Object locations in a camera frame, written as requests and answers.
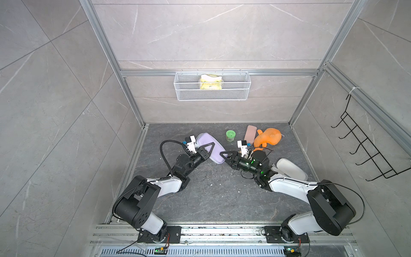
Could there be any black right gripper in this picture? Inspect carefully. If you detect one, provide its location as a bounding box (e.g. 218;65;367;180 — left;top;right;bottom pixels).
220;152;260;177

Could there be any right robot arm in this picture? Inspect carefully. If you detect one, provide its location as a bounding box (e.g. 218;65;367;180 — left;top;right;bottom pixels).
220;151;357;243

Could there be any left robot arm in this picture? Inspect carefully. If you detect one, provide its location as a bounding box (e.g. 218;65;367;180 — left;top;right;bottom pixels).
112;140;215;241

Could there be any green lidded jar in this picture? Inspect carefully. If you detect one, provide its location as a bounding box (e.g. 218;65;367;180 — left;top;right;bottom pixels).
225;130;236;142

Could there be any orange watering can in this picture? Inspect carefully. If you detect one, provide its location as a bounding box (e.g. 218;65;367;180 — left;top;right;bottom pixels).
253;128;283;151

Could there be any yellow white pouch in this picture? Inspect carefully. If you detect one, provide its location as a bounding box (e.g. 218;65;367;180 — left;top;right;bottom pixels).
199;74;223;90

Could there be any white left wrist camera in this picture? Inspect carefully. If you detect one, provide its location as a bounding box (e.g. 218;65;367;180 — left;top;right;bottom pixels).
183;136;197;154

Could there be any white wire wall basket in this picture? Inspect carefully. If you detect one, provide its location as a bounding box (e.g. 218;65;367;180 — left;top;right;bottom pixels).
173;71;252;101

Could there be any slotted metal base rail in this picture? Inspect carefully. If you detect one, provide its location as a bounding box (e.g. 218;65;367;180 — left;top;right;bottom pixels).
85;222;363;257

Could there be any black wire hook rack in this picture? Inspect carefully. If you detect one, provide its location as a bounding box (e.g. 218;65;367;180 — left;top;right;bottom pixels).
331;94;411;182

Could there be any aluminium cage frame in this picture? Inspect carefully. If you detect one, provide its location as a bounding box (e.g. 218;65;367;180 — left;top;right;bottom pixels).
81;1;411;207

